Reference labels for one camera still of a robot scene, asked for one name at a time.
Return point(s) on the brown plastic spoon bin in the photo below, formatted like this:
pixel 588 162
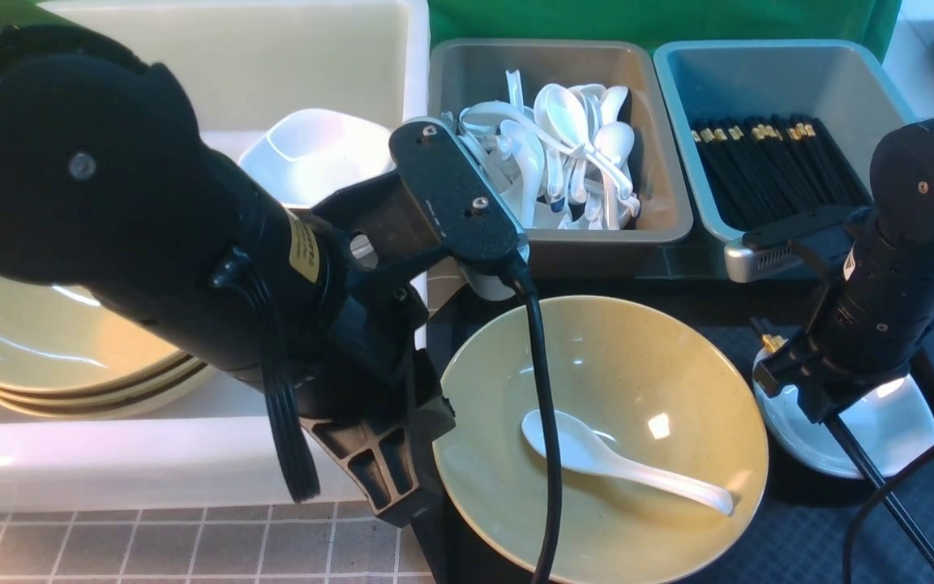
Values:
pixel 471 70

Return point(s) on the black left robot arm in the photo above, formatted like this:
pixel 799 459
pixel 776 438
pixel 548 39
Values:
pixel 105 183

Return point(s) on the black plastic serving tray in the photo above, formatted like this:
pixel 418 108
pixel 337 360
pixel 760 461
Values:
pixel 798 532

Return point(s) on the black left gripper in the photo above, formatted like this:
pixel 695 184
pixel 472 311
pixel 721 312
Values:
pixel 375 403

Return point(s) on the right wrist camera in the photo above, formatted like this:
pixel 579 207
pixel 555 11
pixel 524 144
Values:
pixel 783 247

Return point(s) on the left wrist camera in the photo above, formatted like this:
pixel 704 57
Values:
pixel 463 219

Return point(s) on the stack of yellow bowls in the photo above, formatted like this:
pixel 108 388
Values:
pixel 63 356

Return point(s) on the blue plastic chopstick bin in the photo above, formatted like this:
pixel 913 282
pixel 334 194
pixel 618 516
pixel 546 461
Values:
pixel 839 82

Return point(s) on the large yellow noodle bowl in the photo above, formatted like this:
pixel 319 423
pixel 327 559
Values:
pixel 654 390

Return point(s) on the bundle of black chopsticks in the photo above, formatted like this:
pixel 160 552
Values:
pixel 763 169

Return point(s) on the black chopstick gold tip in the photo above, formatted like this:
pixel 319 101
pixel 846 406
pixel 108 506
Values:
pixel 884 494

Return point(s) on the large white plastic tub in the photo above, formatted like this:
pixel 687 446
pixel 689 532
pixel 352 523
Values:
pixel 245 65

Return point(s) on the white ceramic soup spoon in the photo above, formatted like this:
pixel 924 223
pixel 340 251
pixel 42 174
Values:
pixel 582 451

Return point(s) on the pile of white spoons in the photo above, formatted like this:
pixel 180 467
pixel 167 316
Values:
pixel 561 162

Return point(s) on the green backdrop cloth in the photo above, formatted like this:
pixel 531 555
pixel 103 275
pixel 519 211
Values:
pixel 650 24

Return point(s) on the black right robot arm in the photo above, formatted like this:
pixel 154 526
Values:
pixel 875 302

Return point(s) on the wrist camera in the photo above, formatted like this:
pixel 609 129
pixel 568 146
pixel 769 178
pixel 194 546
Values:
pixel 783 247
pixel 463 219

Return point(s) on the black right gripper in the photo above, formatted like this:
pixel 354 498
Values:
pixel 824 389

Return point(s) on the grey grid tablecloth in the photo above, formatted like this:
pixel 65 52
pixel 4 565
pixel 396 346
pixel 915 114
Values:
pixel 320 542

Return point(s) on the stack of white dishes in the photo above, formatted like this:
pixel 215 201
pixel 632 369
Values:
pixel 312 153

